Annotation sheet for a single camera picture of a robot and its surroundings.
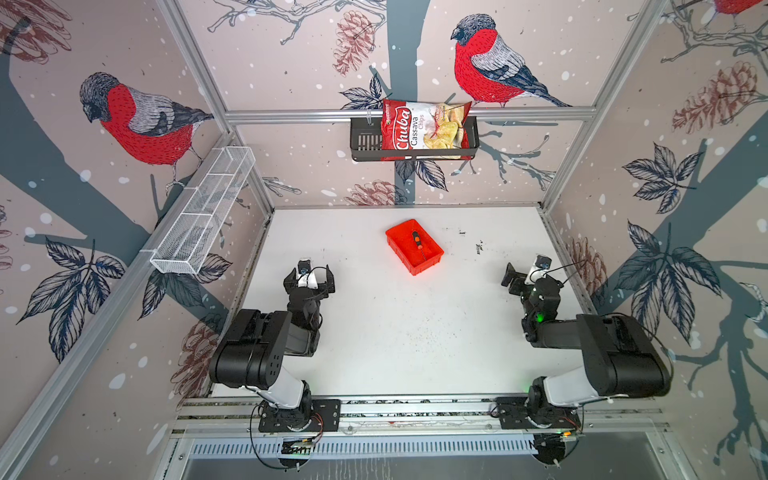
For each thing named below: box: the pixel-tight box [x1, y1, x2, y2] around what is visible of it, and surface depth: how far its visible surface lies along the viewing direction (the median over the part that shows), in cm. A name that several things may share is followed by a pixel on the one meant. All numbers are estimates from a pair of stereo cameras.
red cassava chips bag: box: [380, 99, 472, 161], surface depth 90 cm
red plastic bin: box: [385, 219, 445, 277], surface depth 109 cm
